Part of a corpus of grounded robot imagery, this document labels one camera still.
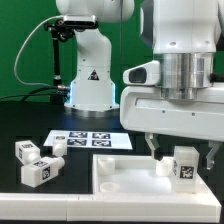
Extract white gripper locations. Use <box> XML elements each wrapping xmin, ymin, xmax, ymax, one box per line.
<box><xmin>120</xmin><ymin>84</ymin><xmax>224</xmax><ymax>170</ymax></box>

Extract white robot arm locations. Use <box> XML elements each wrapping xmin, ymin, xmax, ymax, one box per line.
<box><xmin>56</xmin><ymin>0</ymin><xmax>224</xmax><ymax>151</ymax></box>

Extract white L-shaped obstacle fence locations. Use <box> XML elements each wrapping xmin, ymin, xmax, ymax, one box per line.
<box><xmin>0</xmin><ymin>193</ymin><xmax>221</xmax><ymax>223</ymax></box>

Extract paper sheet with tags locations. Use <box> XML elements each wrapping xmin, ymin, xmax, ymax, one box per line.
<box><xmin>44</xmin><ymin>130</ymin><xmax>132</xmax><ymax>150</ymax></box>

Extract black camera stand pole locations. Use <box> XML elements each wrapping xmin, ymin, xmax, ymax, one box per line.
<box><xmin>50</xmin><ymin>34</ymin><xmax>63</xmax><ymax>105</ymax></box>

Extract black base cables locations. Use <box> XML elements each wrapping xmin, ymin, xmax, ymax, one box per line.
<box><xmin>0</xmin><ymin>84</ymin><xmax>72</xmax><ymax>103</ymax></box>

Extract black camera on stand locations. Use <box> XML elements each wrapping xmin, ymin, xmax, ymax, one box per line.
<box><xmin>44</xmin><ymin>15</ymin><xmax>98</xmax><ymax>42</ymax></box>

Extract grey camera cable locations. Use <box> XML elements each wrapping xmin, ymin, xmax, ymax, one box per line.
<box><xmin>13</xmin><ymin>15</ymin><xmax>64</xmax><ymax>88</ymax></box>

